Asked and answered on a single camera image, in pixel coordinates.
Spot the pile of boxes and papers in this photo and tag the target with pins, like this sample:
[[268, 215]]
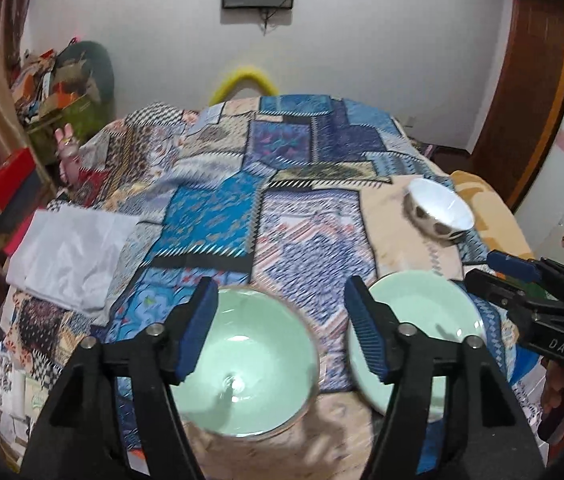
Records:
[[37, 85]]

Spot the pink toy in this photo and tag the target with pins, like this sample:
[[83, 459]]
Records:
[[68, 150]]

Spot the white folded cloth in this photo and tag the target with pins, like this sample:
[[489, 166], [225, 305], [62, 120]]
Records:
[[67, 255]]

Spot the dark green bag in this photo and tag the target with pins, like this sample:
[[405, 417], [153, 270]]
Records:
[[97, 60]]

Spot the brown wooden door frame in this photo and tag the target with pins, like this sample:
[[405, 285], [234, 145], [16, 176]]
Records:
[[536, 85]]

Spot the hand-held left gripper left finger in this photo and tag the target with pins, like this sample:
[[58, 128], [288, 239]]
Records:
[[197, 330]]

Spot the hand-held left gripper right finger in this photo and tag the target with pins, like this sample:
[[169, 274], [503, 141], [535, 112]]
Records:
[[369, 330]]

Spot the red box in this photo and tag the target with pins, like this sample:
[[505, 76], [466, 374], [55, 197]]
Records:
[[9, 172]]

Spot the yellow curved cushion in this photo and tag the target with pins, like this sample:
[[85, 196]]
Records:
[[244, 71]]

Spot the light green plate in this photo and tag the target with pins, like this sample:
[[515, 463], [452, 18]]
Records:
[[426, 320]]

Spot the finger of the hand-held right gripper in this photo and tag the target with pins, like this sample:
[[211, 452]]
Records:
[[514, 265], [496, 290]]

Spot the white spotted bowl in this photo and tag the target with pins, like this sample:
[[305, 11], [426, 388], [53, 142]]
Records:
[[441, 207]]

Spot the light green bowl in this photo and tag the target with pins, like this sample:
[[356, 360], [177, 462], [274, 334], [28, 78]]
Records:
[[262, 360]]

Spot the blue patchwork blanket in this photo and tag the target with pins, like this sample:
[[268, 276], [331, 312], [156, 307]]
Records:
[[287, 240]]

